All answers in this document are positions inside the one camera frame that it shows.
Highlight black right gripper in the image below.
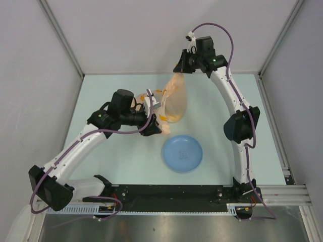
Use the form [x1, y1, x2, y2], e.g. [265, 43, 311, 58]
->
[174, 49, 203, 74]

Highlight translucent orange plastic bag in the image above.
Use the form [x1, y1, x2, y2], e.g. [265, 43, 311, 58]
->
[140, 73, 187, 137]

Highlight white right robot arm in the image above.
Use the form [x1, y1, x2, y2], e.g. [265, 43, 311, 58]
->
[173, 33, 260, 202]

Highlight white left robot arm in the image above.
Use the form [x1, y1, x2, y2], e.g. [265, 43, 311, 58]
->
[28, 89, 162, 211]

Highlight blue plate with bear print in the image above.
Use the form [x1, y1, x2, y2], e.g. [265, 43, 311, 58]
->
[161, 135, 203, 173]

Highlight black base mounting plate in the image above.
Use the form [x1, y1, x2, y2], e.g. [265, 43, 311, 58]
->
[100, 185, 261, 212]

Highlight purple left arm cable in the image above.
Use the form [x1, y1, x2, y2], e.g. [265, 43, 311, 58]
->
[30, 89, 158, 227]

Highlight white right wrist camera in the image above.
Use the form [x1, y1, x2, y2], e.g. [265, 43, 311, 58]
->
[185, 31, 196, 53]

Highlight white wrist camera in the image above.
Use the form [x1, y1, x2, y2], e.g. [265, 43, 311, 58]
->
[185, 31, 196, 53]
[143, 89, 161, 116]

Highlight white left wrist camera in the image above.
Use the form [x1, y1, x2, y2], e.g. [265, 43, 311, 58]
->
[143, 89, 161, 116]

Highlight white slotted cable duct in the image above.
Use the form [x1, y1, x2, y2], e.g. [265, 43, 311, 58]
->
[46, 204, 252, 216]

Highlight aluminium frame rail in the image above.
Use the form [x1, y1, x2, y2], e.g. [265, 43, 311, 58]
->
[32, 178, 309, 211]

